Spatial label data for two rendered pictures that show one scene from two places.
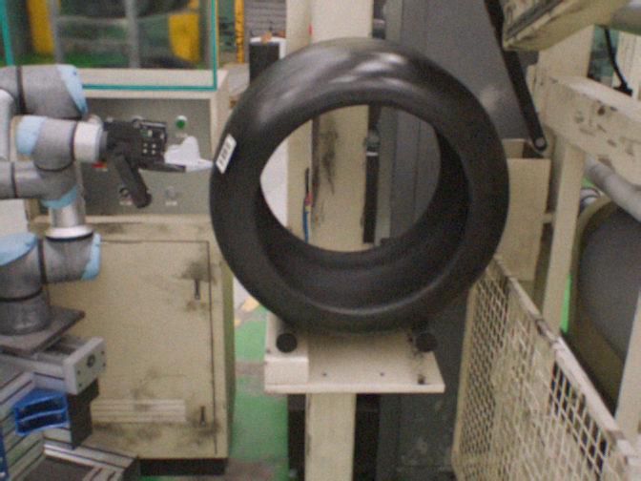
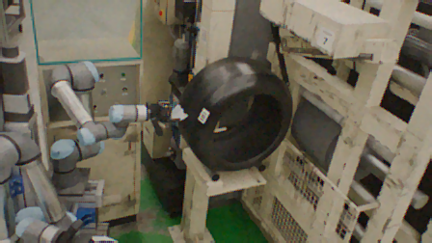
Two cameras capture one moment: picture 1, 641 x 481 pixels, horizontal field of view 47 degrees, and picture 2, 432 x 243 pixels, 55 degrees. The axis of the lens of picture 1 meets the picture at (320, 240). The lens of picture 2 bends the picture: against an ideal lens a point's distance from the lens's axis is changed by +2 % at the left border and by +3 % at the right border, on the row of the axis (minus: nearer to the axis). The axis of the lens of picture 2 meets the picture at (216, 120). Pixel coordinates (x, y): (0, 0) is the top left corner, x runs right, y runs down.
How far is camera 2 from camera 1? 1.03 m
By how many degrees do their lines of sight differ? 25
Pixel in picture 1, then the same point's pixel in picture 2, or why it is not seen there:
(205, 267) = (134, 136)
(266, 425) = (143, 193)
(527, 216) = not seen: hidden behind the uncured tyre
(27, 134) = (118, 115)
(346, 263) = (219, 137)
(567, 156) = (295, 87)
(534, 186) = not seen: hidden behind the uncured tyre
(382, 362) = (240, 175)
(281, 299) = (218, 163)
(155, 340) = (109, 170)
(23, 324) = (70, 181)
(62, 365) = (94, 196)
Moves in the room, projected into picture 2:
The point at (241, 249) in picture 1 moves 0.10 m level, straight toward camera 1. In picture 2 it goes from (206, 148) to (216, 161)
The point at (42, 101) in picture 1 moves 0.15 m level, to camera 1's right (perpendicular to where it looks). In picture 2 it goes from (81, 82) to (113, 80)
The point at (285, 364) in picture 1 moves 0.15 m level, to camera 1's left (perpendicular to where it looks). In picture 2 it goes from (214, 185) to (187, 190)
